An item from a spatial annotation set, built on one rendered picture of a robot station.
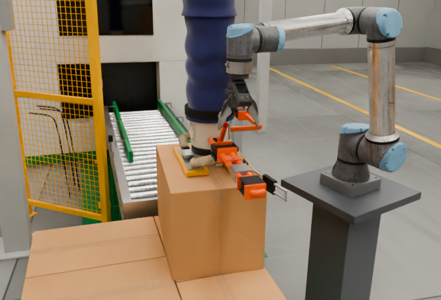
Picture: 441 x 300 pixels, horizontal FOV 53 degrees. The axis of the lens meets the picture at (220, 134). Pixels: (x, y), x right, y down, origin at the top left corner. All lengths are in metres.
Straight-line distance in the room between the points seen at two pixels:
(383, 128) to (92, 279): 1.42
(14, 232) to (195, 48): 1.97
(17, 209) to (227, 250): 1.72
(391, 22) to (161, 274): 1.41
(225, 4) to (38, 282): 1.36
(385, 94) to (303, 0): 10.15
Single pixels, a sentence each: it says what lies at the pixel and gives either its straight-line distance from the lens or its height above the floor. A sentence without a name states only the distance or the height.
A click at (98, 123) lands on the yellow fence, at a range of 3.07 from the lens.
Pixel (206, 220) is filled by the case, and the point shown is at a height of 0.81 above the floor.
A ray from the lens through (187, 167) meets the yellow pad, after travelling 1.90.
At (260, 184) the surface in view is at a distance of 1.42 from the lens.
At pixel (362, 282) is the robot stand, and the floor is 0.22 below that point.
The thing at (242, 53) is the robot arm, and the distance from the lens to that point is 1.50.
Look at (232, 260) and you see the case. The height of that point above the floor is 0.60.
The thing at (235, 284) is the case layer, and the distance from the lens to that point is 1.91.
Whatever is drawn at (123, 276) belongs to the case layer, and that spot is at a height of 0.54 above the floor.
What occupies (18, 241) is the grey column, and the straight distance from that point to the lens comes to 3.32.
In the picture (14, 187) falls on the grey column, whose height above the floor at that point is 0.48.
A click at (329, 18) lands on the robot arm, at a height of 1.60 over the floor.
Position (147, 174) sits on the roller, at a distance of 2.95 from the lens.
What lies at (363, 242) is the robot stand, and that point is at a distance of 2.44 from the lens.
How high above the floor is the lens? 1.67
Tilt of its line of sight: 17 degrees down
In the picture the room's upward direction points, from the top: 1 degrees clockwise
